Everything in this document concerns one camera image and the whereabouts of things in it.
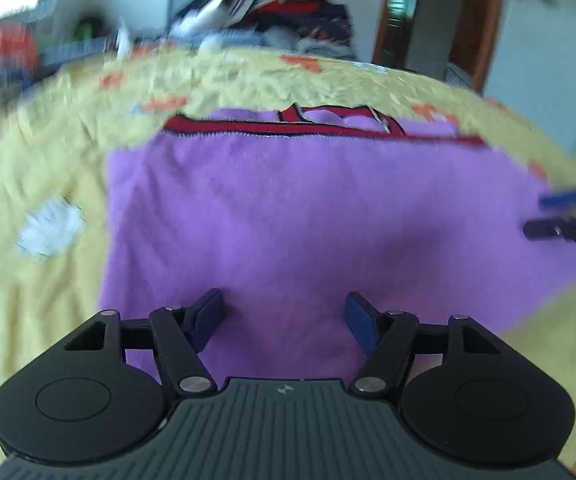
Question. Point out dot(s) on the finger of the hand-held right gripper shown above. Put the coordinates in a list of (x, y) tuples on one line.
[(563, 200), (548, 230)]

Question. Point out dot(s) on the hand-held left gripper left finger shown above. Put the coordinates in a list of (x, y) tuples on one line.
[(207, 315)]

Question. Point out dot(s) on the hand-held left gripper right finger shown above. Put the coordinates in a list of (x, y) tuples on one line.
[(363, 320)]

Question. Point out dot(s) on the purple knit sweater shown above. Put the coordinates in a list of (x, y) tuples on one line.
[(293, 220)]

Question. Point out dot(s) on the pile of clothes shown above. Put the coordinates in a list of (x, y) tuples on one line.
[(278, 5)]

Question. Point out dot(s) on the yellow floral bedspread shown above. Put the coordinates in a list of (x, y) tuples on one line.
[(42, 285)]

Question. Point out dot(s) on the blue quilt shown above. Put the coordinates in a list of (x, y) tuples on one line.
[(75, 50)]

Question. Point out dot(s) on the green plastic stool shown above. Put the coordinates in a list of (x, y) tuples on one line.
[(86, 30)]

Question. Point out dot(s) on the orange plastic bag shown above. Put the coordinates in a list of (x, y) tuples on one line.
[(10, 47)]

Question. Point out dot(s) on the wooden door frame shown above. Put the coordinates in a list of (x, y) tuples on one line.
[(473, 20)]

